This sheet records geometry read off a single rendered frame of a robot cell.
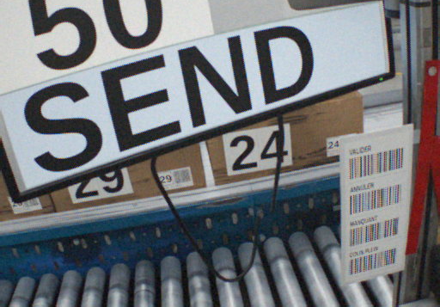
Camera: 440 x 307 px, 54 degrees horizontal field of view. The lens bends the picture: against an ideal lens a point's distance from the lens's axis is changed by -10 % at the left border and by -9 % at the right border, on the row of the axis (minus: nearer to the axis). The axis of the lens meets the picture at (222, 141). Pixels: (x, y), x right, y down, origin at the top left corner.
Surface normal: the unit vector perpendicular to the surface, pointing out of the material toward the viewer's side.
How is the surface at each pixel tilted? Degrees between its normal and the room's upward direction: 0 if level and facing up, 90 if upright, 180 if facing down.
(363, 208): 90
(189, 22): 86
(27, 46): 86
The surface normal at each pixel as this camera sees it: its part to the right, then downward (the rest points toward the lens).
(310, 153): 0.12, 0.40
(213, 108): 0.44, 0.24
